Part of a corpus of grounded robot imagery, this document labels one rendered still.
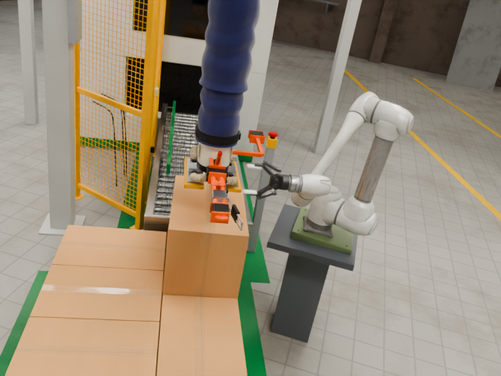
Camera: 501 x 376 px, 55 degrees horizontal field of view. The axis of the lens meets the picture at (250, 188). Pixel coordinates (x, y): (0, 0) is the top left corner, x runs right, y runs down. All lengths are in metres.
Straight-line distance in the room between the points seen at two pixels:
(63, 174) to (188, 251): 1.64
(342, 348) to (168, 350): 1.39
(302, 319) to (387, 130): 1.33
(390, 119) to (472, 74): 10.62
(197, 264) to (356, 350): 1.36
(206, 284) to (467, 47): 11.28
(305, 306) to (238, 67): 1.58
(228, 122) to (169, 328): 1.03
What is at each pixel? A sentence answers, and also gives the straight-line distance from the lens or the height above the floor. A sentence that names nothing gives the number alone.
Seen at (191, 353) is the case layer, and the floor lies 0.54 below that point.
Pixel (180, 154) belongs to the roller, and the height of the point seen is 0.55.
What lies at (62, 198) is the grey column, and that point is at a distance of 3.91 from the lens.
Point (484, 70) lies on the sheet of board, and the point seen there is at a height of 0.43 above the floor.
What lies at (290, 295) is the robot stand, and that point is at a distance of 3.07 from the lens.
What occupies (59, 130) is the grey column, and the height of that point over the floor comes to 0.84.
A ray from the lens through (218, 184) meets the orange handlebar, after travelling 2.15.
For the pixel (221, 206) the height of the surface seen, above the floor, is 1.26.
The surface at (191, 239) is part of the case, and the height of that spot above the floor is 0.90.
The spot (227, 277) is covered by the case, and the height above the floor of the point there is 0.68.
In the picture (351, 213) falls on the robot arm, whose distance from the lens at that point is 2.72.
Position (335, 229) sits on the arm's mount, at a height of 0.78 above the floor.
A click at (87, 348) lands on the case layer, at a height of 0.54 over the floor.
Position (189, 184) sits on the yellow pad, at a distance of 2.39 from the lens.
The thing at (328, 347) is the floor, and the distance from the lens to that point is 3.31.
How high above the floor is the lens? 2.22
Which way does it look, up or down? 27 degrees down
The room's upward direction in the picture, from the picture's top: 10 degrees clockwise
